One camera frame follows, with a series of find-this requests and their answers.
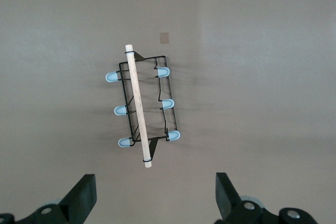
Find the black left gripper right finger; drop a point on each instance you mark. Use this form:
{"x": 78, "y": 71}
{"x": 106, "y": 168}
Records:
{"x": 228, "y": 203}

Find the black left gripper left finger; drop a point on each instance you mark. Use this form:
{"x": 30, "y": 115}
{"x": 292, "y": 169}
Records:
{"x": 78, "y": 203}

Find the small brown tape square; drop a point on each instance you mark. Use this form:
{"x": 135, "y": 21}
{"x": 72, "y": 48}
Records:
{"x": 164, "y": 38}

